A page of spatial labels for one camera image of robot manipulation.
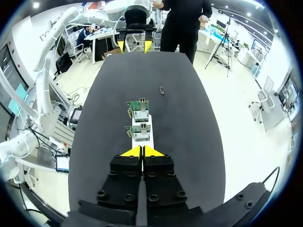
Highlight green circuit board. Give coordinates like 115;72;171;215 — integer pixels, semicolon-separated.
126;97;152;124
125;122;152;143

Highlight white cable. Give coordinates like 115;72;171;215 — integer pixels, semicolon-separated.
113;15;125;47

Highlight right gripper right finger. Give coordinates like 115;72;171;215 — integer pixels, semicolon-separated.
143;145;189;209

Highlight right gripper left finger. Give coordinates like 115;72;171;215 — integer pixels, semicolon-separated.
96;145;144;209

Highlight person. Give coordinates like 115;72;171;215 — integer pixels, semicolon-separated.
151;0;213;65
76;25;93;52

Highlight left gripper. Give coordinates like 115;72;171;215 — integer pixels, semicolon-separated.
116;6;156;54

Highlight white stand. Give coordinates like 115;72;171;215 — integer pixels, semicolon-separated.
131;113;157;172

